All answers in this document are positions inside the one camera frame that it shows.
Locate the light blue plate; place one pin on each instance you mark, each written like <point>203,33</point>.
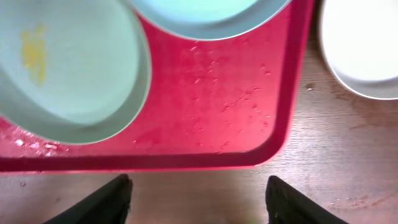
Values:
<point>208,20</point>

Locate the red tray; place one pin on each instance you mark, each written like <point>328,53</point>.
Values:
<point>212,105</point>

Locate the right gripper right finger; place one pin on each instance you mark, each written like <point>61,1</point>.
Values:
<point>286,205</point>

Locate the mint green plate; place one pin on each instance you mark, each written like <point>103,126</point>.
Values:
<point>75,72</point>

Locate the white plate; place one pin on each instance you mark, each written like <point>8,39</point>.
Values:
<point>358,39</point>

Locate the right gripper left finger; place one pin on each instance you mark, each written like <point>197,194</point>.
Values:
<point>109,204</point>

